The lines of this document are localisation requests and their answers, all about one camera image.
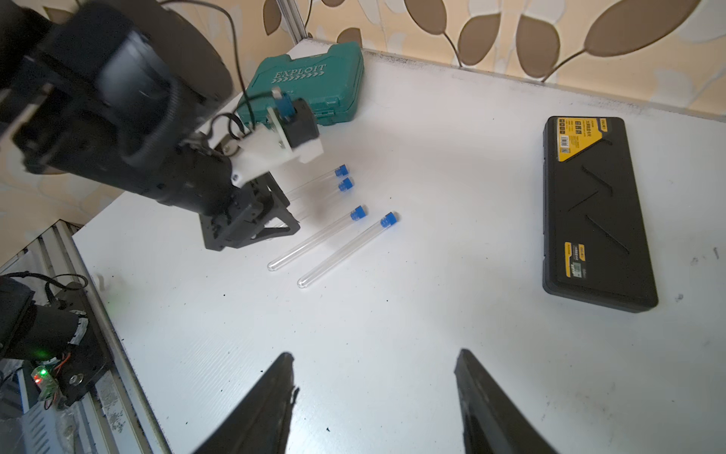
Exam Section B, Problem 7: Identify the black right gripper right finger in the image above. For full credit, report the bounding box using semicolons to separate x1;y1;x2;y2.
455;349;555;454

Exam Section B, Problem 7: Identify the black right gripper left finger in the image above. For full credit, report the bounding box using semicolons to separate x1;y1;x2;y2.
196;352;298;454

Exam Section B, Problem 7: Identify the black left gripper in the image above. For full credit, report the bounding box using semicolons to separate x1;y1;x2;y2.
200;172;301;252

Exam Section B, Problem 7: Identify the clear test tube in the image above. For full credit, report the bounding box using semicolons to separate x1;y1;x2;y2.
291;178;355;221
287;168;350;202
267;210;362;272
297;221;391;289

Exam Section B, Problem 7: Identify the blue stopper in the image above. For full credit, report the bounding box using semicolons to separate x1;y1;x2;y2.
338;178;354;192
379;212;398;229
350;205;367;221
334;165;349;177

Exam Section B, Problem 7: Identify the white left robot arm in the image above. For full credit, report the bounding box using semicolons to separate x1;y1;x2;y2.
1;1;319;251

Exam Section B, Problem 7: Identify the green plastic tool case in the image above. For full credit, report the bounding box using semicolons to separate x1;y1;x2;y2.
236;43;365;126

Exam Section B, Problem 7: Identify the black flat tool case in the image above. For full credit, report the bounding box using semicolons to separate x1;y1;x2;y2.
543;117;658;313

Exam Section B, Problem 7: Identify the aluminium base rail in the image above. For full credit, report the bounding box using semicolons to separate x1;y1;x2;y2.
1;221;170;453

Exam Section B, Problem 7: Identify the aluminium frame post left rear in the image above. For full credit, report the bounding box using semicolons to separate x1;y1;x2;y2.
277;0;308;45

